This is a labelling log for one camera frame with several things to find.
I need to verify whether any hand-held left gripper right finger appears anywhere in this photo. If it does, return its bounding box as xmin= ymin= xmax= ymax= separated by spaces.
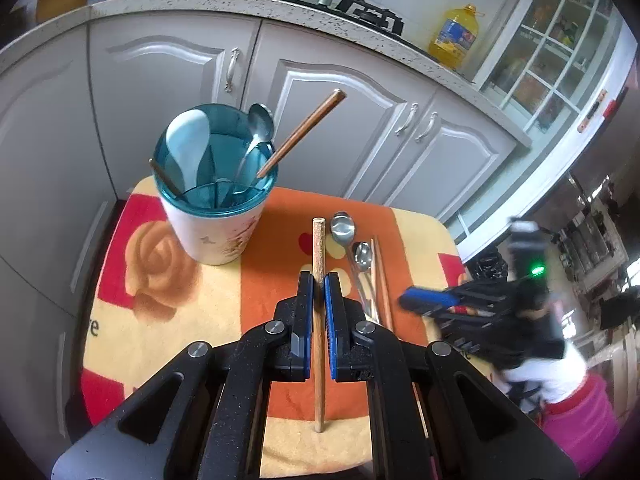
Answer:
xmin=324 ymin=272 xmax=581 ymax=480

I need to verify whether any floral utensil holder teal lid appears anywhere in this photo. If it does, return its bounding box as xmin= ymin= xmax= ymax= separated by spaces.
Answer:
xmin=151 ymin=103 xmax=279 ymax=266

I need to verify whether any yellow cooking oil bottle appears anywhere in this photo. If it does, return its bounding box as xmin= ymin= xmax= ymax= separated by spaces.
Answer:
xmin=427 ymin=4 xmax=481 ymax=71

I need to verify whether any steel spoon pale handle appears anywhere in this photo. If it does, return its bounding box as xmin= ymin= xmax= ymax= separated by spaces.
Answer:
xmin=231 ymin=103 xmax=275 ymax=196

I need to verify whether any medium steel spoon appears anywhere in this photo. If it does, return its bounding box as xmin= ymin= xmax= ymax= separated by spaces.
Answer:
xmin=352 ymin=241 xmax=382 ymax=323

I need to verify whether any large steel spoon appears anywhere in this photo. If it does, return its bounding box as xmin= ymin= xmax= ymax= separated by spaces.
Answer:
xmin=330 ymin=211 xmax=373 ymax=318

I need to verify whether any white framed glass door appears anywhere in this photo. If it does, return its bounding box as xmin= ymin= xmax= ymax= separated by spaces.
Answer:
xmin=447 ymin=0 xmax=640 ymax=261

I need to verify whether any brown wooden chopstick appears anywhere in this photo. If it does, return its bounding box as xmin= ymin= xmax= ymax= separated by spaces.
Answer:
xmin=256 ymin=88 xmax=347 ymax=179
xmin=148 ymin=158 xmax=183 ymax=196

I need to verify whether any silver cabinet handle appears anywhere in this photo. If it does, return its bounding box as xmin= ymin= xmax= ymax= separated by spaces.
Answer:
xmin=224 ymin=48 xmax=240 ymax=93
xmin=415 ymin=112 xmax=438 ymax=142
xmin=395 ymin=104 xmax=420 ymax=136

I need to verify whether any black trash bag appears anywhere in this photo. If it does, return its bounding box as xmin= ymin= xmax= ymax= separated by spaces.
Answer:
xmin=465 ymin=252 xmax=512 ymax=282

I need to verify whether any white ceramic spoon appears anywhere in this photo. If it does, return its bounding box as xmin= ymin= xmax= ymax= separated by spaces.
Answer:
xmin=165 ymin=111 xmax=211 ymax=183

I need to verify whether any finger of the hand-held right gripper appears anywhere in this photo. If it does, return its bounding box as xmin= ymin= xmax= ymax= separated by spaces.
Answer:
xmin=398 ymin=286 xmax=461 ymax=313
xmin=425 ymin=305 xmax=487 ymax=332

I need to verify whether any black gas stove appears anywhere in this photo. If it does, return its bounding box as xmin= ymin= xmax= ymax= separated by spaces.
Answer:
xmin=195 ymin=0 xmax=407 ymax=36

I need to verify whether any orange yellow printed blanket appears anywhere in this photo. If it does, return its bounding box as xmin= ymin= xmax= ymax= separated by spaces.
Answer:
xmin=80 ymin=175 xmax=506 ymax=471

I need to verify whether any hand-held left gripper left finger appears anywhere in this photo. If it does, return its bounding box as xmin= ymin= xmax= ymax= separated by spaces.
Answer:
xmin=50 ymin=271 xmax=315 ymax=480

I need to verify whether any grey cabinet door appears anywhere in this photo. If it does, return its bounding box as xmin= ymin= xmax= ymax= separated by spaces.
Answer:
xmin=245 ymin=22 xmax=441 ymax=208
xmin=87 ymin=15 xmax=262 ymax=202
xmin=390 ymin=85 xmax=518 ymax=226
xmin=0 ymin=25 xmax=131 ymax=321

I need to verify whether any light wooden chopstick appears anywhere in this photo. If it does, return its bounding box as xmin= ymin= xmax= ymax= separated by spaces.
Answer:
xmin=374 ymin=236 xmax=396 ymax=332
xmin=370 ymin=237 xmax=387 ymax=326
xmin=312 ymin=217 xmax=328 ymax=433

